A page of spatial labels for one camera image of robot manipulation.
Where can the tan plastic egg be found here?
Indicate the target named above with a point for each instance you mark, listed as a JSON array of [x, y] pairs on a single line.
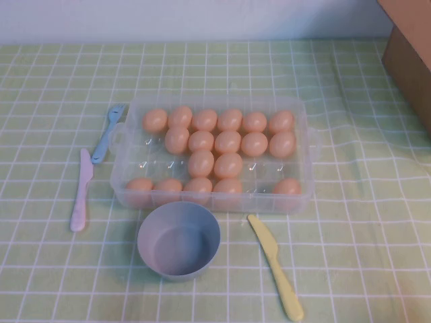
[[228, 191], [180, 117], [204, 120], [254, 144], [287, 187], [228, 165], [201, 163], [281, 121], [198, 189], [229, 119], [254, 121], [176, 140], [283, 144], [155, 120], [167, 189], [139, 188], [228, 142], [201, 141]]

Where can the clear plastic egg box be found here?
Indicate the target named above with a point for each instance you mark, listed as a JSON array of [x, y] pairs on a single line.
[[151, 163]]

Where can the brown cardboard box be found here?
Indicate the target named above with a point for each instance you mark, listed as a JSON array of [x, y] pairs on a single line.
[[410, 67]]

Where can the blue round bowl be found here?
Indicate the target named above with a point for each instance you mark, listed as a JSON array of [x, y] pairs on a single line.
[[178, 245]]

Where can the blue plastic fork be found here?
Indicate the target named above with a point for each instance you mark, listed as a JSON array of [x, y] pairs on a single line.
[[101, 148]]

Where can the yellow plastic knife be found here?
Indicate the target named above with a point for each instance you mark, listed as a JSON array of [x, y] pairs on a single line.
[[276, 266]]

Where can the pink plastic knife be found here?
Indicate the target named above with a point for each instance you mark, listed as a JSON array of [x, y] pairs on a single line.
[[81, 202]]

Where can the green checkered tablecloth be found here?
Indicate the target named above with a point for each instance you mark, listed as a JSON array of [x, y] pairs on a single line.
[[50, 84]]

